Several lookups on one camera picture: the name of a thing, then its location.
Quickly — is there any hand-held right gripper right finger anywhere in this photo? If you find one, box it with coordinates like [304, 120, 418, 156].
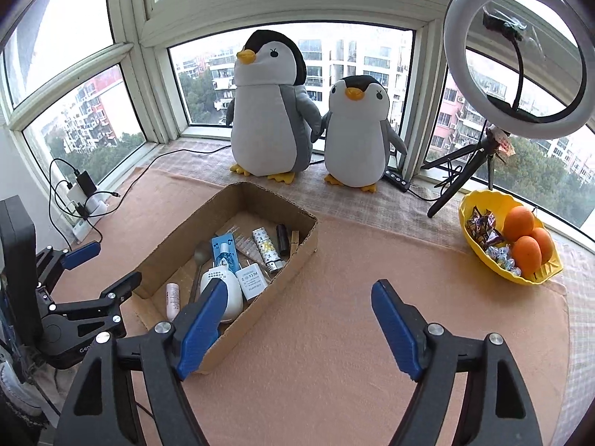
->
[370, 279, 544, 446]

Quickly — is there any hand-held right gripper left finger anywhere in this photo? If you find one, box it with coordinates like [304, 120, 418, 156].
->
[53, 278, 229, 446]

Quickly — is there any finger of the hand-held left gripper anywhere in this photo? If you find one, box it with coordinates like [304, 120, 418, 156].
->
[50, 271, 143, 341]
[36, 240, 103, 289]

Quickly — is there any white plug-in device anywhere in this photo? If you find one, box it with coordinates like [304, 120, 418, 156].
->
[199, 267, 244, 323]

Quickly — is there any white usb charger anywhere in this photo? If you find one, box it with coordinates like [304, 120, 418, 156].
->
[235, 264, 270, 301]

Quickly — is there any grey metal spoon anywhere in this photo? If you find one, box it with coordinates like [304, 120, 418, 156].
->
[188, 242, 212, 305]

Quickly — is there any blue toy car package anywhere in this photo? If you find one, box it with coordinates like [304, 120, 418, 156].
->
[211, 233, 241, 276]

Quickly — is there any cardboard box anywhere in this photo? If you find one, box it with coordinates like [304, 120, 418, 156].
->
[131, 182, 319, 375]

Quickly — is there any clear plastic packet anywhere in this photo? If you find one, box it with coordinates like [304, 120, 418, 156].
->
[222, 225, 258, 265]

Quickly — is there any patterned white lighter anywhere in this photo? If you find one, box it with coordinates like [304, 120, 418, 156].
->
[252, 227, 283, 274]

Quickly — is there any white power strip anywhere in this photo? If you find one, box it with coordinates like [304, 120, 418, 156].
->
[67, 186, 110, 242]

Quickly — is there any small white tube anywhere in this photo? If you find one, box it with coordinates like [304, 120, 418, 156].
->
[166, 282, 182, 322]

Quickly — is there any pink felt blanket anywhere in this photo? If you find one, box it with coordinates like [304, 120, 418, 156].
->
[44, 167, 570, 446]

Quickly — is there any white shoe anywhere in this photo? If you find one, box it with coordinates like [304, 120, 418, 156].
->
[0, 358, 45, 419]

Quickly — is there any checked cloth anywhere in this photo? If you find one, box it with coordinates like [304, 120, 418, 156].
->
[135, 137, 595, 446]

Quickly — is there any pile of wrapped candies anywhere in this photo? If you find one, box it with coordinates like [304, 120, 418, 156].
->
[465, 205, 517, 274]

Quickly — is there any orange fruit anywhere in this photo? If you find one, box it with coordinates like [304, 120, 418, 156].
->
[503, 206, 535, 242]
[511, 235, 543, 277]
[530, 227, 555, 265]

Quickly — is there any black inline remote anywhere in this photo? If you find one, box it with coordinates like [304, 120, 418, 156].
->
[383, 168, 412, 192]

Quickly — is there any black tripod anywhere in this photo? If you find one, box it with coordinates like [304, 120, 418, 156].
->
[421, 123, 514, 219]

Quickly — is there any yellow plastic bowl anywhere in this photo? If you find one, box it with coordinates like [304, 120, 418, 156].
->
[459, 189, 564, 285]

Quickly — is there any small penguin plush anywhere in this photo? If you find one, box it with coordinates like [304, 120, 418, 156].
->
[320, 75, 408, 193]

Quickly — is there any large penguin plush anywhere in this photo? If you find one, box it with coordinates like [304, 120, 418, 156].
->
[225, 29, 322, 183]

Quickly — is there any looped black cable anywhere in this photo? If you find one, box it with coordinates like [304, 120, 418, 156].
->
[48, 158, 104, 252]

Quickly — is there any coiled black cable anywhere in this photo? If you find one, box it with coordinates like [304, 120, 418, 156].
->
[409, 158, 470, 201]

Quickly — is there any long black cable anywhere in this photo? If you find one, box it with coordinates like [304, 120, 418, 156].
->
[86, 144, 233, 230]

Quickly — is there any white window frame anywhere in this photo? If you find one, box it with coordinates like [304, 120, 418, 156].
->
[0, 0, 595, 242]

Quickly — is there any white ring light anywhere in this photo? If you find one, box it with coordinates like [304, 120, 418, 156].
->
[443, 0, 595, 140]

